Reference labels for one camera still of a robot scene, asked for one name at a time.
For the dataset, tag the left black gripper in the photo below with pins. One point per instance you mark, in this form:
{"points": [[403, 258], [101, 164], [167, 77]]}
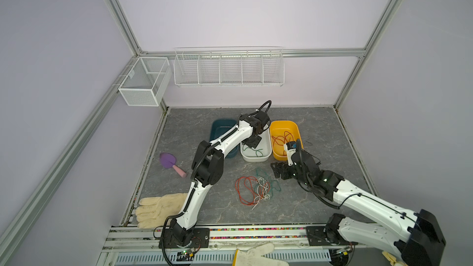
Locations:
{"points": [[254, 145]]}

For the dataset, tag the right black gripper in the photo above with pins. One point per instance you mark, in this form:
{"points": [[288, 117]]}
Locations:
{"points": [[277, 170]]}

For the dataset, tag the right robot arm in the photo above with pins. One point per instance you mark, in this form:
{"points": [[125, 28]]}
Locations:
{"points": [[414, 237]]}

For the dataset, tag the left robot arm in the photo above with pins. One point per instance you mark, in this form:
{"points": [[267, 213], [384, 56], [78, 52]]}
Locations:
{"points": [[207, 170]]}

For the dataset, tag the white plastic bin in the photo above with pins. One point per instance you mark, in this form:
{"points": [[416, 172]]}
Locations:
{"points": [[261, 153]]}

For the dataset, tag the yellow plastic bin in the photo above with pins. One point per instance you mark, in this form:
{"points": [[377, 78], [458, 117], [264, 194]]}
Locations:
{"points": [[281, 133]]}

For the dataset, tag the teal plastic bin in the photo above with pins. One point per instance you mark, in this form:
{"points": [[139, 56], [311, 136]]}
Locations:
{"points": [[220, 127]]}

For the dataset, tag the purple pink scoop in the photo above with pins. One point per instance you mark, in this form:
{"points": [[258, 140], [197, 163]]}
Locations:
{"points": [[168, 161]]}

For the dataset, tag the white glove yellow cuff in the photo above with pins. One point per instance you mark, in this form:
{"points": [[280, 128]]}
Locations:
{"points": [[256, 256]]}

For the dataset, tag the white mesh box basket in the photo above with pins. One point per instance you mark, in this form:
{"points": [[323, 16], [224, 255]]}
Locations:
{"points": [[146, 82]]}

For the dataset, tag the beige work glove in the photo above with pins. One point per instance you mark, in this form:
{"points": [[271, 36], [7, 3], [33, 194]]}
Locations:
{"points": [[153, 211]]}

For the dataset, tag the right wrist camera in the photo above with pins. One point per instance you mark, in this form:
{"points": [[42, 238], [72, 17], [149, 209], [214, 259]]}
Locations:
{"points": [[290, 148]]}

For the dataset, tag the white wire wall basket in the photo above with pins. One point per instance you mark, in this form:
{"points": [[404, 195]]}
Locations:
{"points": [[233, 66]]}

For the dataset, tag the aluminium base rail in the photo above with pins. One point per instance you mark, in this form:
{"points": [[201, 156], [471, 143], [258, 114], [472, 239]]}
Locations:
{"points": [[219, 237]]}

